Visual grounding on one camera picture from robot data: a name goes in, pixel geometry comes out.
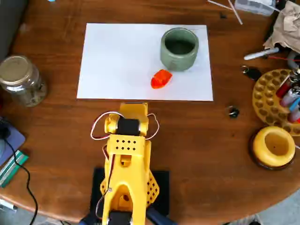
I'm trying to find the glass jar with gold lid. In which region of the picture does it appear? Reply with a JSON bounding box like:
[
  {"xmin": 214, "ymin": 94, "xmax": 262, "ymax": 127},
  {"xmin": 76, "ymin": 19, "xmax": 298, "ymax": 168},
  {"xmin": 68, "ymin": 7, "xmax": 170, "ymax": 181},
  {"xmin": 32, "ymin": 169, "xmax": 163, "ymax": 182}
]
[{"xmin": 0, "ymin": 55, "xmax": 48, "ymax": 108}]

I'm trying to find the black key fob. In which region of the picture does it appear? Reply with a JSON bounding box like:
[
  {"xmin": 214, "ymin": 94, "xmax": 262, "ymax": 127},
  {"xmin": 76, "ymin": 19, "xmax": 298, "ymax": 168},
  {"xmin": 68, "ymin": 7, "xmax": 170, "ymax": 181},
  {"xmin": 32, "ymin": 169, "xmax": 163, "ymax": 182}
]
[{"xmin": 245, "ymin": 67, "xmax": 262, "ymax": 82}]

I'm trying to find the green ceramic cup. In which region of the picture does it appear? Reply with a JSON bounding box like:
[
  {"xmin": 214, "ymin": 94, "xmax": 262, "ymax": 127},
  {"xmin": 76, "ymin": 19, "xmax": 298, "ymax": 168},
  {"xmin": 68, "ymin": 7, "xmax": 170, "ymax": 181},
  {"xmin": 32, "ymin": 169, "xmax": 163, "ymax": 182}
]
[{"xmin": 160, "ymin": 27, "xmax": 200, "ymax": 72}]

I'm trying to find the long white stick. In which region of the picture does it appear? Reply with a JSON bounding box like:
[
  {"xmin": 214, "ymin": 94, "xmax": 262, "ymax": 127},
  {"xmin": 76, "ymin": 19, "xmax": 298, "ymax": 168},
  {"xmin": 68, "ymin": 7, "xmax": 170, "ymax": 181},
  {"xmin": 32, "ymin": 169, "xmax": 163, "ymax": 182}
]
[{"xmin": 228, "ymin": 0, "xmax": 243, "ymax": 25}]

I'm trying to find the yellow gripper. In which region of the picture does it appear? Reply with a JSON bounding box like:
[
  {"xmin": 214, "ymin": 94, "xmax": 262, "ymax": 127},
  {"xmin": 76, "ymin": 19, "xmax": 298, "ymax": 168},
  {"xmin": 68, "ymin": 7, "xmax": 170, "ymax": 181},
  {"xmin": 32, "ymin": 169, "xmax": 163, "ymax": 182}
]
[{"xmin": 119, "ymin": 102, "xmax": 150, "ymax": 123}]

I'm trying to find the pink red lighter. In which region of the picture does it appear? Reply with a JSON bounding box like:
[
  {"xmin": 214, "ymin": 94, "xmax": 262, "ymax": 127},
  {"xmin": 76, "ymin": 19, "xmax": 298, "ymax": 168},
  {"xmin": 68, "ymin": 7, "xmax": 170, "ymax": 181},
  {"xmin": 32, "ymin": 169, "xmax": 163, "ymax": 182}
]
[{"xmin": 287, "ymin": 110, "xmax": 300, "ymax": 123}]

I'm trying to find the white paper sheet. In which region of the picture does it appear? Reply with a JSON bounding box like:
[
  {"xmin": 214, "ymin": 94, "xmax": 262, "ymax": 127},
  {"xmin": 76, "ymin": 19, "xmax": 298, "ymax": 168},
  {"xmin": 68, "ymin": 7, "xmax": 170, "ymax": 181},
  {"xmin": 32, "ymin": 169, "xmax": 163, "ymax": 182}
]
[{"xmin": 76, "ymin": 22, "xmax": 214, "ymax": 102}]

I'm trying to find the blue clamp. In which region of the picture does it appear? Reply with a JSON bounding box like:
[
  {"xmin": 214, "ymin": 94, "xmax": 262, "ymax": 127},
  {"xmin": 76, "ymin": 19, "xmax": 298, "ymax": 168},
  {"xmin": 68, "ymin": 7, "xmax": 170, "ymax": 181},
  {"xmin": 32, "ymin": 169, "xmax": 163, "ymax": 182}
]
[
  {"xmin": 78, "ymin": 208, "xmax": 104, "ymax": 225},
  {"xmin": 146, "ymin": 207, "xmax": 179, "ymax": 225}
]

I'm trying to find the blue lighter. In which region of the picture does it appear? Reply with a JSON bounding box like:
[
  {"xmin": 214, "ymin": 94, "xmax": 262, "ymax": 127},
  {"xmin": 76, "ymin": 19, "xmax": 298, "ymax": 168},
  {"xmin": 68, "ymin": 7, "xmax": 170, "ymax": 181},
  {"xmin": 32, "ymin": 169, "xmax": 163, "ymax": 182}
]
[{"xmin": 288, "ymin": 97, "xmax": 300, "ymax": 112}]

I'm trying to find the orange plastic boat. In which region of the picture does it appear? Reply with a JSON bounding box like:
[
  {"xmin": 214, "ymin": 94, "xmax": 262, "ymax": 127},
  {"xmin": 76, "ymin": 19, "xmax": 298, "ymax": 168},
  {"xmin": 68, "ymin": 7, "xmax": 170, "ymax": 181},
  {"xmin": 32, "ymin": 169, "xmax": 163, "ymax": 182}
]
[{"xmin": 150, "ymin": 69, "xmax": 173, "ymax": 90}]

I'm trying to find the green white book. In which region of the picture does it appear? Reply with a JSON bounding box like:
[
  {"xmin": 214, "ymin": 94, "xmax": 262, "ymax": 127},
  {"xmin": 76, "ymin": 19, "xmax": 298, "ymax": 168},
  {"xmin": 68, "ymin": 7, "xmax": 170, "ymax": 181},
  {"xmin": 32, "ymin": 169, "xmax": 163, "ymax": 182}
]
[{"xmin": 0, "ymin": 150, "xmax": 30, "ymax": 188}]

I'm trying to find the grey curved tube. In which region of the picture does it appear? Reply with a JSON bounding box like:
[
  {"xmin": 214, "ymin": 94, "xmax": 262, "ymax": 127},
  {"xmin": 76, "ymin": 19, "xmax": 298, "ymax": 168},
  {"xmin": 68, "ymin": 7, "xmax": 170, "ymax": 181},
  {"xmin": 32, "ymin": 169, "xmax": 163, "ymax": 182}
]
[{"xmin": 287, "ymin": 50, "xmax": 300, "ymax": 70}]

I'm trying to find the yellow round tape dispenser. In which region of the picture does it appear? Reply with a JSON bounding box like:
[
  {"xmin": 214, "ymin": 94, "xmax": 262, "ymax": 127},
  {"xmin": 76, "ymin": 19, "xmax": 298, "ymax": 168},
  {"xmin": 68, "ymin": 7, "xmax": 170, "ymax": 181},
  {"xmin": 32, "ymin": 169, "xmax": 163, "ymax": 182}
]
[{"xmin": 248, "ymin": 127, "xmax": 296, "ymax": 171}]

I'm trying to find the yellow round holed holder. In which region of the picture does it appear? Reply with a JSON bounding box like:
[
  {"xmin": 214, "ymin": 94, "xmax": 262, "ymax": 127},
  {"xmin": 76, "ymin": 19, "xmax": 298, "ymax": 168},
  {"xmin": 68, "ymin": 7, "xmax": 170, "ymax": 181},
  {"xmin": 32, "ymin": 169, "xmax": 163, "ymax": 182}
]
[{"xmin": 252, "ymin": 69, "xmax": 300, "ymax": 136}]

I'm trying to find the white black-tipped device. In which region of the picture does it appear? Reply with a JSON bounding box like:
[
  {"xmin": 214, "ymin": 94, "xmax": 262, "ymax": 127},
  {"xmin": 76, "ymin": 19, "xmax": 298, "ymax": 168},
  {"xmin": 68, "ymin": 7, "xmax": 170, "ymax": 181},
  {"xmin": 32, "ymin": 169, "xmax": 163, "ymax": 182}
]
[{"xmin": 0, "ymin": 198, "xmax": 18, "ymax": 214}]

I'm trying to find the black red servo cable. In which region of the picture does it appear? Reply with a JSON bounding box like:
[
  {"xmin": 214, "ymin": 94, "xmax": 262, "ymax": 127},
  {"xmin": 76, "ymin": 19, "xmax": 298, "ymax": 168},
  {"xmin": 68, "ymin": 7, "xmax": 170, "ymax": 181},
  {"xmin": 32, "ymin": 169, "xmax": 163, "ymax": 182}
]
[{"xmin": 95, "ymin": 144, "xmax": 116, "ymax": 218}]

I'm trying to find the thin red wire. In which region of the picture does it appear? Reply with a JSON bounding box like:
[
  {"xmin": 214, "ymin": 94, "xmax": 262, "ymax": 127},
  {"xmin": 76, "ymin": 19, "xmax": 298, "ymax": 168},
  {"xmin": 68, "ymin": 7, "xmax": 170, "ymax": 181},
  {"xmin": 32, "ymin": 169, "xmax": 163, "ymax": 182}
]
[{"xmin": 268, "ymin": 55, "xmax": 300, "ymax": 62}]

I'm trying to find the yellow ring-shaped candle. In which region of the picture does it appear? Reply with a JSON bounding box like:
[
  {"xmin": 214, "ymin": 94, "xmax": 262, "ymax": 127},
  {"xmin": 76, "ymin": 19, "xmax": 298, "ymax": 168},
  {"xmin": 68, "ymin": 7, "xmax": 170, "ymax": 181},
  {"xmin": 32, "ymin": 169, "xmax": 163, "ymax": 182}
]
[{"xmin": 253, "ymin": 126, "xmax": 296, "ymax": 167}]

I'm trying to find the clear plastic box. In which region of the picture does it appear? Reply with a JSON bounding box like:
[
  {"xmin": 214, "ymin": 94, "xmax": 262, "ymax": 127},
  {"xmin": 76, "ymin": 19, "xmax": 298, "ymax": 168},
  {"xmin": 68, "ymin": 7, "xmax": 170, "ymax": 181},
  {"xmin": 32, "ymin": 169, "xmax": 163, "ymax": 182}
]
[{"xmin": 234, "ymin": 0, "xmax": 277, "ymax": 16}]

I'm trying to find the pink lighter with silver top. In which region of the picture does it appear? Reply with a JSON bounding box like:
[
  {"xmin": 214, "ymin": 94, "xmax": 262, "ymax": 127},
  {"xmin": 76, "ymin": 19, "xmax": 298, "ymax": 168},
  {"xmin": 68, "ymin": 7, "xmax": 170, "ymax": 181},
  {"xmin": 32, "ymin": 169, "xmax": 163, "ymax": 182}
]
[{"xmin": 280, "ymin": 90, "xmax": 297, "ymax": 106}]

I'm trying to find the thin white stick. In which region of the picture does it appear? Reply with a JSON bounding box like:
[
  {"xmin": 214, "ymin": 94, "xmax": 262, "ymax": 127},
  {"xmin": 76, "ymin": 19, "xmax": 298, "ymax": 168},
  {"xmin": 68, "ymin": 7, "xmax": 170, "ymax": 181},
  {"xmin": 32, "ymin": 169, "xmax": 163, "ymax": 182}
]
[{"xmin": 207, "ymin": 0, "xmax": 234, "ymax": 10}]

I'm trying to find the white red servo cable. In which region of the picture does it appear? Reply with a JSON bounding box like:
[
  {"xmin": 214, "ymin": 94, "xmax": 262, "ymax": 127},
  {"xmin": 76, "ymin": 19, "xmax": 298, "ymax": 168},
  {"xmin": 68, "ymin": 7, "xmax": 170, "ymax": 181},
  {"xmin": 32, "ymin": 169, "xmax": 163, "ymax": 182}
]
[
  {"xmin": 90, "ymin": 111, "xmax": 125, "ymax": 141},
  {"xmin": 146, "ymin": 113, "xmax": 160, "ymax": 141}
]

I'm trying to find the black power cable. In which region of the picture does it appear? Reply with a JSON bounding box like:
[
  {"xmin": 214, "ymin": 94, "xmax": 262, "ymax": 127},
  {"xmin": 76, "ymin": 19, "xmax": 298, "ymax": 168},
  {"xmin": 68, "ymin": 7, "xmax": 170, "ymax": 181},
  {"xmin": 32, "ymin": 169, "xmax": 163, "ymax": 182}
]
[{"xmin": 0, "ymin": 127, "xmax": 38, "ymax": 225}]

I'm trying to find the crumpled brown paper bag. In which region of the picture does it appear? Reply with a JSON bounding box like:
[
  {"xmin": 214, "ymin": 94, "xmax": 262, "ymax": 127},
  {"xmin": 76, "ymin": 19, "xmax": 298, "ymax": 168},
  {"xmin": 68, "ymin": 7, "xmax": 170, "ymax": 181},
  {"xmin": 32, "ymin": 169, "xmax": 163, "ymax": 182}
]
[{"xmin": 262, "ymin": 0, "xmax": 300, "ymax": 54}]

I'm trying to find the purple notebook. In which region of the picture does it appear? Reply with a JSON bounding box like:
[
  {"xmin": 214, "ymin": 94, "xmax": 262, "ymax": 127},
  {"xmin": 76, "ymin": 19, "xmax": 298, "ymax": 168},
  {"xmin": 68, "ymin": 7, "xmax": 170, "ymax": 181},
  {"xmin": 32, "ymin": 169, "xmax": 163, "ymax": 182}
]
[{"xmin": 0, "ymin": 117, "xmax": 26, "ymax": 166}]

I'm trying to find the white marker pen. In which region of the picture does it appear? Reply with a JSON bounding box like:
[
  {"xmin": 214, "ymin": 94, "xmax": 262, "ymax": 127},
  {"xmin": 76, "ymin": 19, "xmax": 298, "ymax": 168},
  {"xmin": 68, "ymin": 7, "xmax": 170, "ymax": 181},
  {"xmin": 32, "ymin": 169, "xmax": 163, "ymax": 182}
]
[{"xmin": 243, "ymin": 47, "xmax": 280, "ymax": 61}]

